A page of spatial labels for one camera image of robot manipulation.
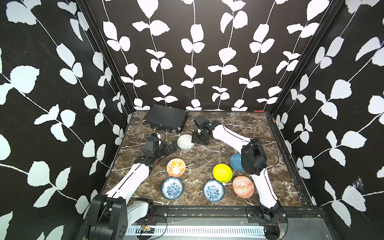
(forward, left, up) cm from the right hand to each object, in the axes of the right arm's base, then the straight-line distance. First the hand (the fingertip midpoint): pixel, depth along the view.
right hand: (192, 139), depth 94 cm
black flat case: (+25, +20, -7) cm, 32 cm away
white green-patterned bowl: (0, +6, -5) cm, 7 cm away
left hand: (-7, +11, +5) cm, 14 cm away
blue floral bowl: (-28, +11, -7) cm, 31 cm away
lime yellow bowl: (-19, -18, -7) cm, 27 cm away
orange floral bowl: (-17, +10, -6) cm, 20 cm away
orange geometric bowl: (-27, -29, -7) cm, 40 cm away
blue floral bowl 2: (-29, -12, -8) cm, 33 cm away
